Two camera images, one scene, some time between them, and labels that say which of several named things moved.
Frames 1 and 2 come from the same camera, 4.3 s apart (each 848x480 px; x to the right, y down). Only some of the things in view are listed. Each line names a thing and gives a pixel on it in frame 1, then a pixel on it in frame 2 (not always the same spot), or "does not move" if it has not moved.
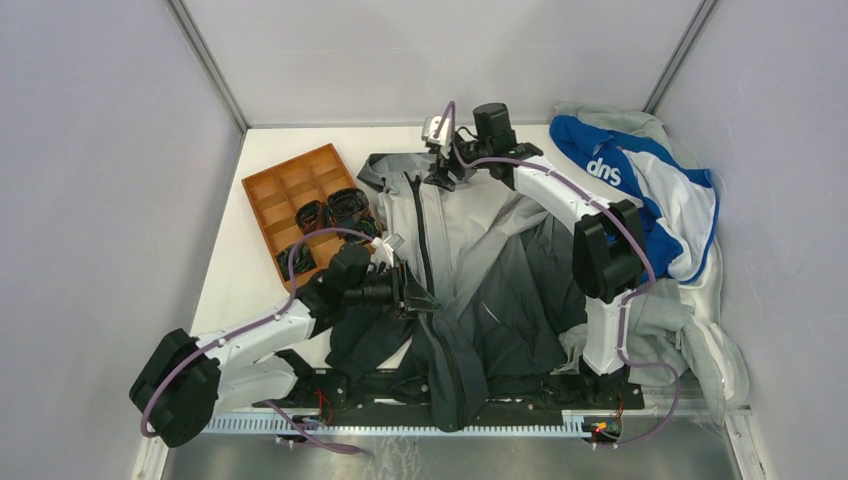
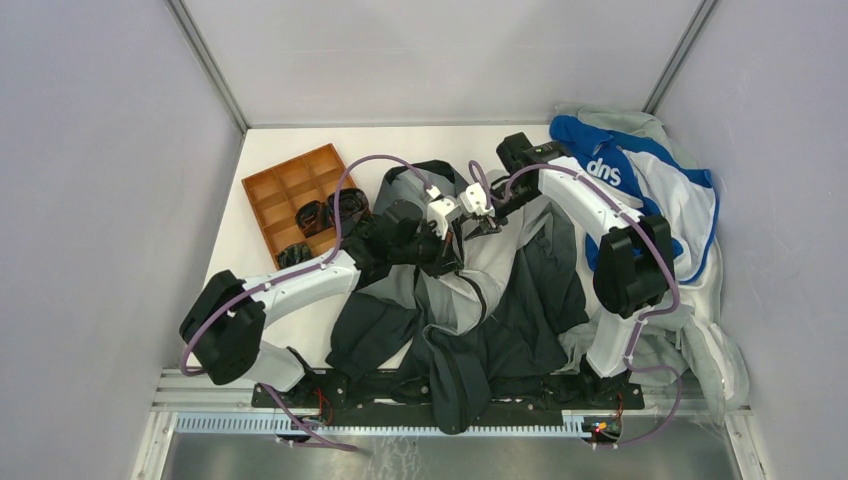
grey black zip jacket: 501,273 does not move
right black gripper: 440,170 -> 489,225
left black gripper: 409,294 -> 448,261
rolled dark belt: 346,204 does not move
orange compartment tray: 275,194 does not move
